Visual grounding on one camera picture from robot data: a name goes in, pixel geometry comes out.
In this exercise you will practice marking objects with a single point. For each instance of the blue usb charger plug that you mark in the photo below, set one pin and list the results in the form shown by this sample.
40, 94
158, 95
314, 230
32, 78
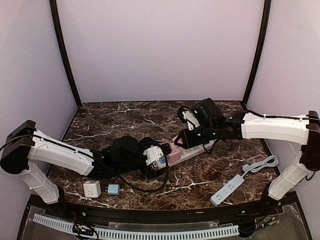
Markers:
113, 189

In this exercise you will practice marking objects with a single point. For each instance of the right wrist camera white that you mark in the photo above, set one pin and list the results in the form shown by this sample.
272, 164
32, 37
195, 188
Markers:
187, 117

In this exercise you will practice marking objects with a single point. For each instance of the light blue cable duct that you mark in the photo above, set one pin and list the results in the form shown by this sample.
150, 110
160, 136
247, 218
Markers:
135, 231

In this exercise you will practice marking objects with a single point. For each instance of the right black frame post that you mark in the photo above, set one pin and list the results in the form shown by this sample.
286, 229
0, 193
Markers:
258, 51

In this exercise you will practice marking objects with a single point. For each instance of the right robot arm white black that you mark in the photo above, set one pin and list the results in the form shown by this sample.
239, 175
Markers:
238, 125

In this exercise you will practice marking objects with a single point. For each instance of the black front rail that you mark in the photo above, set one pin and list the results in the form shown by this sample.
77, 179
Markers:
239, 213

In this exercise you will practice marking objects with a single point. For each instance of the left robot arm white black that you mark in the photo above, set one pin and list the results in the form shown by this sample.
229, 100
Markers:
26, 145

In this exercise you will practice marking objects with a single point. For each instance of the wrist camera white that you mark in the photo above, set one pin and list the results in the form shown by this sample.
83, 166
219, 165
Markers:
155, 156
187, 117

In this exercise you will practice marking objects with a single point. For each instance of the white cube socket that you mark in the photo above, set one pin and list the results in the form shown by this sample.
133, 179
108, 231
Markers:
92, 189

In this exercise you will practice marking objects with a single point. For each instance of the white multicolour power strip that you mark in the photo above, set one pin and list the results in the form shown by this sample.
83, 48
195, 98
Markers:
189, 153

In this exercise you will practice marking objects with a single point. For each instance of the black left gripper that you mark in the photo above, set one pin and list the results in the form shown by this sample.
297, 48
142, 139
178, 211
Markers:
155, 173

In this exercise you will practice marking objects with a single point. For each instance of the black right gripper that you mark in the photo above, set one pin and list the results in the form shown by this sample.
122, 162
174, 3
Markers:
186, 137

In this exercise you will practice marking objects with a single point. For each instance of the black frame post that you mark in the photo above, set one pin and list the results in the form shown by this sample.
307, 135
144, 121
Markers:
63, 52
258, 51

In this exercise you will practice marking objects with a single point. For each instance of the left black frame post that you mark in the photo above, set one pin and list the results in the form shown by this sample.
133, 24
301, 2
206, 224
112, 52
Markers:
63, 52

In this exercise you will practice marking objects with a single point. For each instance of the small circuit board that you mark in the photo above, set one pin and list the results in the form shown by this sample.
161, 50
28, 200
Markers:
82, 229

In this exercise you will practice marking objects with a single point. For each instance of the light blue power strip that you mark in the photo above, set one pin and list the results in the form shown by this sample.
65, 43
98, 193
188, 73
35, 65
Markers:
223, 193

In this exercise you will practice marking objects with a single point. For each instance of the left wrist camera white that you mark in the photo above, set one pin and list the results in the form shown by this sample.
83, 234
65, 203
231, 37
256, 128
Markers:
155, 156

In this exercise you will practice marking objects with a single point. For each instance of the pink cube socket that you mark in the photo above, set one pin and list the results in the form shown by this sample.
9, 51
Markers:
175, 154

